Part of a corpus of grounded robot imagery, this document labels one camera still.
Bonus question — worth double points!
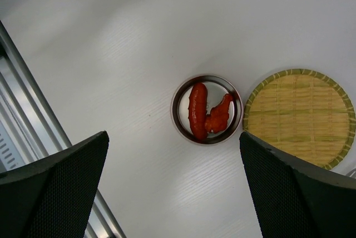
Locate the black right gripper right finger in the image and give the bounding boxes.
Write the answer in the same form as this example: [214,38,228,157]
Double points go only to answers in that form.
[240,132,355,237]

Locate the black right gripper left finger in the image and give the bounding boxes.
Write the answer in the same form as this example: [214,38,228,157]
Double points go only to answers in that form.
[1,131,109,237]

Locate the steel food tongs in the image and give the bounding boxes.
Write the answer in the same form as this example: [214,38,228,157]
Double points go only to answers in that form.
[346,168,356,179]

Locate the red chicken wing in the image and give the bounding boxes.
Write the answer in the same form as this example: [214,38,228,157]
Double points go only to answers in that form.
[205,94,234,134]

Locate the red sausage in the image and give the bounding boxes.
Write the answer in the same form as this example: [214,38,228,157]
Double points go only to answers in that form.
[188,82,207,141]

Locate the red steel lunch bowl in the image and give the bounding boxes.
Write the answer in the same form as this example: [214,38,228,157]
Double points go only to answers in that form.
[170,74,244,146]

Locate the round bamboo tray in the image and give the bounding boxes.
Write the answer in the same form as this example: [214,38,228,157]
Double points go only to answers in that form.
[243,68,355,170]

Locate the slotted grey cable duct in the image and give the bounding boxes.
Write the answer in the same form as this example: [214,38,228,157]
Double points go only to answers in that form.
[1,125,24,171]

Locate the aluminium front rail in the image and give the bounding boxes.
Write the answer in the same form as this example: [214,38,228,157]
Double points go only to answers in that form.
[1,27,124,237]

